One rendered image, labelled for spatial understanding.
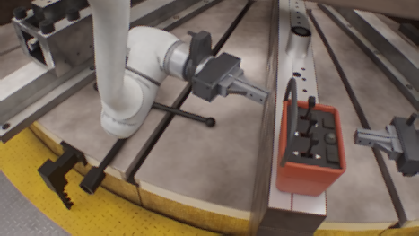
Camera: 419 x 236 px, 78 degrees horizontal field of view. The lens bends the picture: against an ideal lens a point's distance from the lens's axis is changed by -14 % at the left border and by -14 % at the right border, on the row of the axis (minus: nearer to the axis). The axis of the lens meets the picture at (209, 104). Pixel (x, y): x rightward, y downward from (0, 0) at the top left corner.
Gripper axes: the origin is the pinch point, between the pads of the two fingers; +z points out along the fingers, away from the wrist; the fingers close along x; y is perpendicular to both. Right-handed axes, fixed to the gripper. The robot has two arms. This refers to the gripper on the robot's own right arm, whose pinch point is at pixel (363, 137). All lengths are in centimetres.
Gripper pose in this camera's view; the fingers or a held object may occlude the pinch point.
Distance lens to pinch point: 69.9
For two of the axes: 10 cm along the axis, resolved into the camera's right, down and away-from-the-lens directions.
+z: -9.8, -1.7, 1.1
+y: 0.5, -7.3, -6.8
